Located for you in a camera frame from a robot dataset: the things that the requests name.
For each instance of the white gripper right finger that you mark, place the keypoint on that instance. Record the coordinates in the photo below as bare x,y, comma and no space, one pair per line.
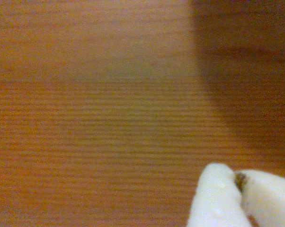
272,203

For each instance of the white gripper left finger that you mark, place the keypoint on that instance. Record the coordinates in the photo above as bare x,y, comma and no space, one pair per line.
216,201

